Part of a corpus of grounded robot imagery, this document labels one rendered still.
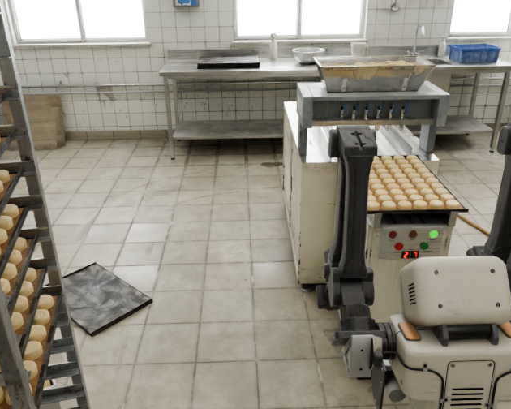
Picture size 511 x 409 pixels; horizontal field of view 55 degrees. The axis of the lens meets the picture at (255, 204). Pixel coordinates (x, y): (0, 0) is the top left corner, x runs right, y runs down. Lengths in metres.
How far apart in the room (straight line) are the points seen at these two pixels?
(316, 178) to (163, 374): 1.24
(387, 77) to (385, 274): 1.00
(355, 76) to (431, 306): 1.59
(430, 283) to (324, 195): 1.57
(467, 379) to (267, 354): 1.51
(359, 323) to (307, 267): 1.68
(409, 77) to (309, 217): 0.87
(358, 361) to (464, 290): 0.28
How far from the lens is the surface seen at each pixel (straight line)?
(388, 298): 2.18
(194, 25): 5.50
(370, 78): 2.55
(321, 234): 2.75
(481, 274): 1.18
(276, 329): 2.72
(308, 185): 2.61
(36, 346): 1.27
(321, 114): 2.58
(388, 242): 1.99
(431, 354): 1.15
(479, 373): 1.22
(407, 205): 1.97
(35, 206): 1.34
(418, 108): 2.69
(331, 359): 2.58
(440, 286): 1.15
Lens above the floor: 1.75
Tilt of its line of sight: 26 degrees down
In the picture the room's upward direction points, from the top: 1 degrees counter-clockwise
